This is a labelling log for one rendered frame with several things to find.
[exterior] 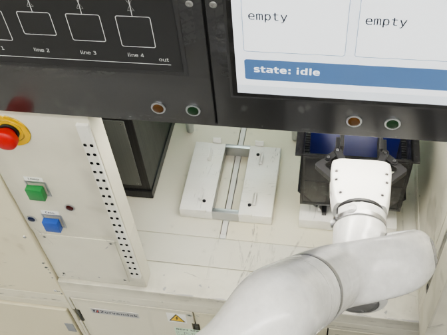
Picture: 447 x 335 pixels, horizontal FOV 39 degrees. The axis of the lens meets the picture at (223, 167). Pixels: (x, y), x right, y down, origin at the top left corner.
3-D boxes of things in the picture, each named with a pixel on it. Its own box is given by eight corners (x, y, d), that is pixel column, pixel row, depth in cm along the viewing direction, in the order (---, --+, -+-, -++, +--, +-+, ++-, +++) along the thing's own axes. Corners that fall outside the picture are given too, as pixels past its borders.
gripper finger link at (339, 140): (324, 168, 111) (325, 140, 115) (342, 169, 111) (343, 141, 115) (324, 157, 109) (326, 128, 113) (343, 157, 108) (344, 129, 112)
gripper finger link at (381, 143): (377, 171, 110) (376, 143, 114) (396, 173, 109) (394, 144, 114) (379, 160, 107) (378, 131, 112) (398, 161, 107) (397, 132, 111)
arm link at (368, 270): (394, 241, 69) (434, 220, 96) (261, 258, 75) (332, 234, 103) (410, 324, 68) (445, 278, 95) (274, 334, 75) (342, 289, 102)
